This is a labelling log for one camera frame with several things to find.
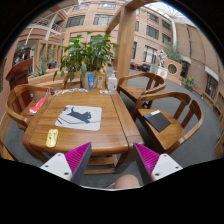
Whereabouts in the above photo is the wooden armchair with black notebook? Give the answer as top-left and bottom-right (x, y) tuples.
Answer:
(131, 90), (205, 155)

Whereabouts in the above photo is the white sculpture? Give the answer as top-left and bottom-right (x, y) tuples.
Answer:
(154, 49), (168, 69)

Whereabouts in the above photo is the green potted plant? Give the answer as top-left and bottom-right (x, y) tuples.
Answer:
(52, 31), (120, 90)

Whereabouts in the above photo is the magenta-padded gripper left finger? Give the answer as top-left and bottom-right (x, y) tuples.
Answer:
(39, 142), (93, 185)

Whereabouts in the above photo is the blue tube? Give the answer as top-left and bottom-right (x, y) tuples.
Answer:
(87, 73), (96, 92)

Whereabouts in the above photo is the black notebook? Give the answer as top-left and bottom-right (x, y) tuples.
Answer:
(143, 109), (172, 133)

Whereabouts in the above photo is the person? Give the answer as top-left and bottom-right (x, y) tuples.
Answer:
(114, 174), (142, 190)

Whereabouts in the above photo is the empty wooden armchair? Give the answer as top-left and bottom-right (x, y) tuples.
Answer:
(116, 72), (167, 104)

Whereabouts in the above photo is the grey cat-print mouse pad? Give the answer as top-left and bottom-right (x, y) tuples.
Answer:
(54, 104), (103, 132)

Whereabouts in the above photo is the wooden chair behind plant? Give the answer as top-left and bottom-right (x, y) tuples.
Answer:
(60, 71), (83, 90)

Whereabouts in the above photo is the white pump bottle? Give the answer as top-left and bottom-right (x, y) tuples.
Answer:
(107, 70), (118, 93)

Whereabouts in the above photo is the dark red wooden lectern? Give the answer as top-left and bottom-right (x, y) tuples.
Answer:
(5, 58), (34, 101)

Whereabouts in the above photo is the yellow flower plant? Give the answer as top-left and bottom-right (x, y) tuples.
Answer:
(186, 76), (195, 92)

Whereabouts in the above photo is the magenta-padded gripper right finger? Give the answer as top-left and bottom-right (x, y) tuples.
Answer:
(133, 142), (184, 186)

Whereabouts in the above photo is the yellow dish soap bottle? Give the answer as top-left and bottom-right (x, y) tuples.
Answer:
(96, 68), (107, 90)

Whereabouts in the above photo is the wooden armchair with red bag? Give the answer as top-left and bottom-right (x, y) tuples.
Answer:
(4, 83), (54, 131)

